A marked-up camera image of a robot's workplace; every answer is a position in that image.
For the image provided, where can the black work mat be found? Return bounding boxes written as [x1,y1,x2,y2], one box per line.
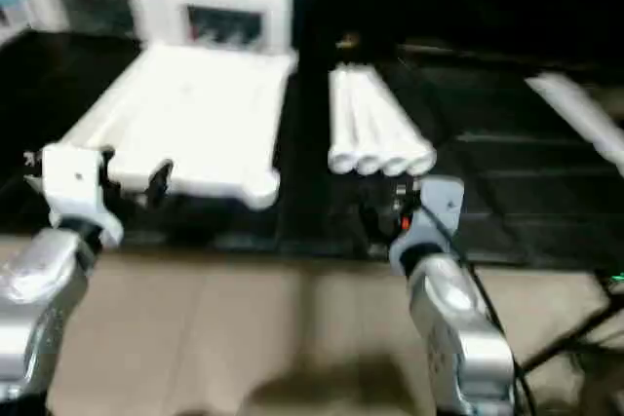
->
[0,31,624,268]

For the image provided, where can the white plastic table top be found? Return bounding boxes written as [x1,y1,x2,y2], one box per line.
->
[58,41,298,210]

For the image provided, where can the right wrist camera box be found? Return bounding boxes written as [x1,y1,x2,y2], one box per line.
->
[390,175,466,271]

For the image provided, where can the white flat board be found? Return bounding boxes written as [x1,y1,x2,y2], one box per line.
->
[526,73,624,173]

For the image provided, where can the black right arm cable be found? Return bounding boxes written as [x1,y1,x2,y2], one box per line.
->
[419,204,532,416]

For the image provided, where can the white plastic table leg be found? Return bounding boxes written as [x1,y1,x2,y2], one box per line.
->
[341,63,383,178]
[353,63,410,179]
[327,63,358,176]
[365,63,437,177]

